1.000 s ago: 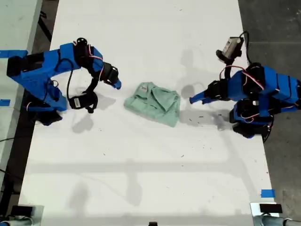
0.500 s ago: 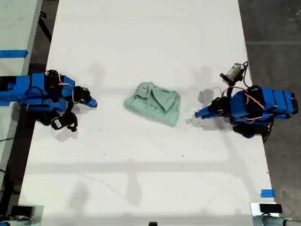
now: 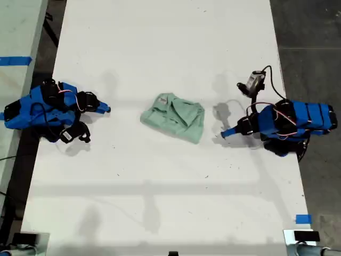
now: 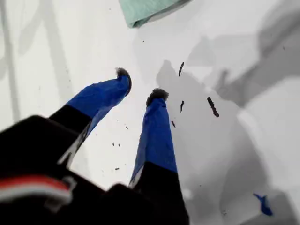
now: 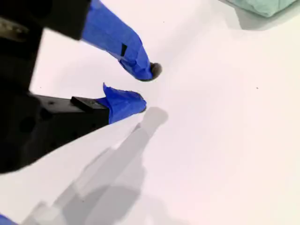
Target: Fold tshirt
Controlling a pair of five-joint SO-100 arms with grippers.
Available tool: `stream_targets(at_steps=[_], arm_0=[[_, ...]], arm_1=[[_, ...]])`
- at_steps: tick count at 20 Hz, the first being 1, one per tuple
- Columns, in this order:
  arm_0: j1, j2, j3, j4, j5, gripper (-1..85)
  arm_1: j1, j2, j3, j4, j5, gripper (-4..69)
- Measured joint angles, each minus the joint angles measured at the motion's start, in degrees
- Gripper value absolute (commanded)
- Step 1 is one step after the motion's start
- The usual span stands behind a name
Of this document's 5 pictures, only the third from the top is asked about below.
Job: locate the pale green T-shirt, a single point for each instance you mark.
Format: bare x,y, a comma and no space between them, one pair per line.
173,117

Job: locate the small black box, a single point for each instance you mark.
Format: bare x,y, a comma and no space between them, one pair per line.
25,238
306,236

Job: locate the black camera stalk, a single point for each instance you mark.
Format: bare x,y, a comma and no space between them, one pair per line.
253,96
81,129

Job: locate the pale grey side table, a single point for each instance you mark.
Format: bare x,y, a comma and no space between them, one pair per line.
16,26

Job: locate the long blue tape strip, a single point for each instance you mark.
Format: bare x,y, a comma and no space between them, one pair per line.
16,60

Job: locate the black stand leg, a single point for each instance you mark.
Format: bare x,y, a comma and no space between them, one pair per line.
51,32

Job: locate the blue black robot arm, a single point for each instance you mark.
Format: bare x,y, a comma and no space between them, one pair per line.
34,97
306,114

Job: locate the small black mount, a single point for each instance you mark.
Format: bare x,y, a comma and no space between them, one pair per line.
173,254

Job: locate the silver metal box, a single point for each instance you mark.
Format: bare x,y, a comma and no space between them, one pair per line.
289,236

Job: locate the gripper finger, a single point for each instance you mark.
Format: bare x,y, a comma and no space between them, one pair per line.
229,134
230,130
103,104
104,110

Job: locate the blue tape square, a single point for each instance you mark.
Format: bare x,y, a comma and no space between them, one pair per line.
303,219

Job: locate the short blue tape strip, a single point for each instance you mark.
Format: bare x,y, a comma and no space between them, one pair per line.
2,116

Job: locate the black camera box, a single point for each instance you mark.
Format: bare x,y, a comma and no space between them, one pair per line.
254,80
66,136

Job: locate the grey tube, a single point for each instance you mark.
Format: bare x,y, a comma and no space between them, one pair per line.
306,250
18,252

